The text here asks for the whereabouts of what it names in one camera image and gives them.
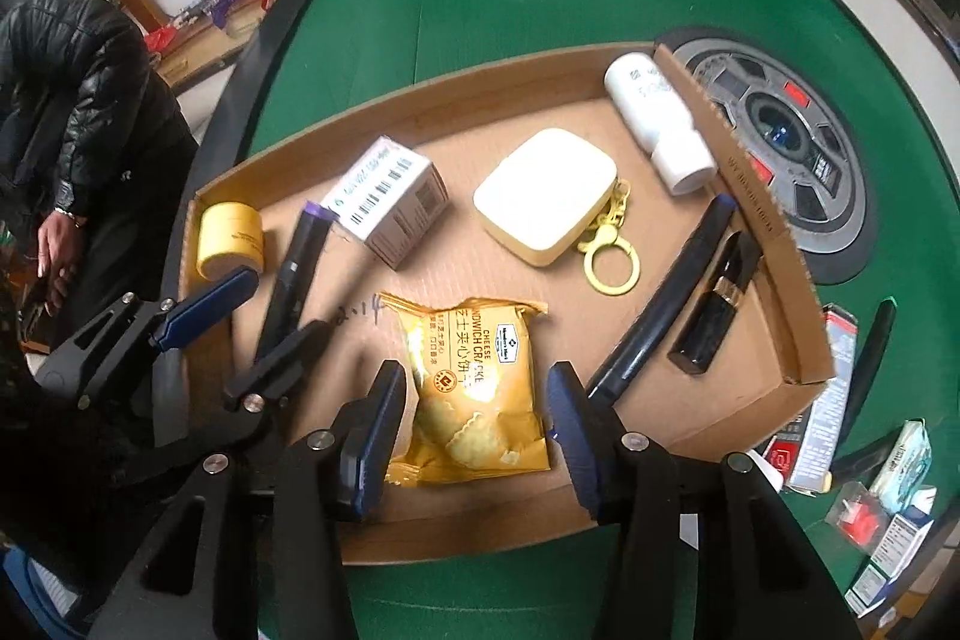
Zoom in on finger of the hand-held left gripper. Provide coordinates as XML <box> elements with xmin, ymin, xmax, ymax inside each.
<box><xmin>221</xmin><ymin>319</ymin><xmax>335</xmax><ymax>417</ymax></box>
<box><xmin>34</xmin><ymin>269</ymin><xmax>260</xmax><ymax>447</ymax></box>

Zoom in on black marker yellow-green ends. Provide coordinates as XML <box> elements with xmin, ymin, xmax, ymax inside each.
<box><xmin>829</xmin><ymin>297</ymin><xmax>897</xmax><ymax>483</ymax></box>

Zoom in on white and blue medicine box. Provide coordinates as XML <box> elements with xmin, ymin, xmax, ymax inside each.
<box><xmin>847</xmin><ymin>509</ymin><xmax>938</xmax><ymax>615</ymax></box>

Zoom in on black pen blue end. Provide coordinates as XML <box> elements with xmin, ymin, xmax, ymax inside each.
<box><xmin>585</xmin><ymin>194</ymin><xmax>740</xmax><ymax>401</ymax></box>

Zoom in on teal cartoon tissue pack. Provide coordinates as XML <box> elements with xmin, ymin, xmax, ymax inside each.
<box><xmin>870</xmin><ymin>419</ymin><xmax>935</xmax><ymax>513</ymax></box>

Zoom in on cream square case with keyring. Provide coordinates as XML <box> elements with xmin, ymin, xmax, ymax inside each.
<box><xmin>472</xmin><ymin>128</ymin><xmax>646</xmax><ymax>298</ymax></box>

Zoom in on yellow cracker packet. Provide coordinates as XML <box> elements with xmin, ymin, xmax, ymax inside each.
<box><xmin>377</xmin><ymin>291</ymin><xmax>552</xmax><ymax>489</ymax></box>

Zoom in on black marker purple end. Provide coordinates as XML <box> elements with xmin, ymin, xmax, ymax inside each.
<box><xmin>255</xmin><ymin>200</ymin><xmax>338</xmax><ymax>363</ymax></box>

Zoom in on clear bag with red item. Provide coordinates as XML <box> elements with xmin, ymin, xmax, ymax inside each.
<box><xmin>825</xmin><ymin>481</ymin><xmax>890</xmax><ymax>547</ymax></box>

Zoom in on small white bottle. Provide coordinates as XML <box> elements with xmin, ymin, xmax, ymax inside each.
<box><xmin>604</xmin><ymin>51</ymin><xmax>717</xmax><ymax>199</ymax></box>

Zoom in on long red and grey box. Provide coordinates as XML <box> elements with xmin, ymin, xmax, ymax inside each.
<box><xmin>761</xmin><ymin>302</ymin><xmax>860</xmax><ymax>495</ymax></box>

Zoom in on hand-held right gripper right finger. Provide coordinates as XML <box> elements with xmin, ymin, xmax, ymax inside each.
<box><xmin>545</xmin><ymin>361</ymin><xmax>863</xmax><ymax>640</ymax></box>

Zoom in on brown cardboard box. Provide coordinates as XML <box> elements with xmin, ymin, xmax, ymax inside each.
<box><xmin>180</xmin><ymin>40</ymin><xmax>837</xmax><ymax>566</ymax></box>

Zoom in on black lipstick gold band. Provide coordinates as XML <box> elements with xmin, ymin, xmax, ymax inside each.
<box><xmin>667</xmin><ymin>230</ymin><xmax>762</xmax><ymax>375</ymax></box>

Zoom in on round grey table centre panel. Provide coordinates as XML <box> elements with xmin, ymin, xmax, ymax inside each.
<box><xmin>655</xmin><ymin>26</ymin><xmax>878</xmax><ymax>285</ymax></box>

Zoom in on small white barcode box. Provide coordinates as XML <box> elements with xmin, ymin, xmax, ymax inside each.
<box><xmin>325</xmin><ymin>135</ymin><xmax>451</xmax><ymax>271</ymax></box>

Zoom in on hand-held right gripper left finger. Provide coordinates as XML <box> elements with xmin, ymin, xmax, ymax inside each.
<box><xmin>90</xmin><ymin>359</ymin><xmax>410</xmax><ymax>640</ymax></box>

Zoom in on yellow tape roll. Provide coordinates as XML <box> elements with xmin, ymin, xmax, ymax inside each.
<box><xmin>196</xmin><ymin>201</ymin><xmax>267</xmax><ymax>281</ymax></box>

